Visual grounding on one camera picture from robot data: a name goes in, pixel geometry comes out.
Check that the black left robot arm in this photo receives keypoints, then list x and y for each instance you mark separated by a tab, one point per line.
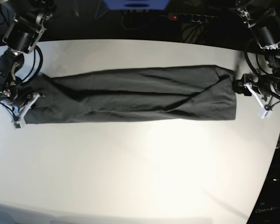
265	28

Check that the black OpenArm labelled box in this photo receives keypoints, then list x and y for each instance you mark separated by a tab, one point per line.
267	207

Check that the blue plastic box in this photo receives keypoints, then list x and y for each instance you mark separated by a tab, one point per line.
136	4

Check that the grey T-shirt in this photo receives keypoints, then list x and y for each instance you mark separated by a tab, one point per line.
202	92

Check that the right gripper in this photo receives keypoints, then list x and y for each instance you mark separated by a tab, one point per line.
14	99

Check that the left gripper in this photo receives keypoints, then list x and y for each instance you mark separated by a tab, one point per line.
264	87

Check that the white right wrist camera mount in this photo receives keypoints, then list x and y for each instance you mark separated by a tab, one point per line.
17	118

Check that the black power strip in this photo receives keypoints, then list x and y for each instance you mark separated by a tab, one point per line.
193	18

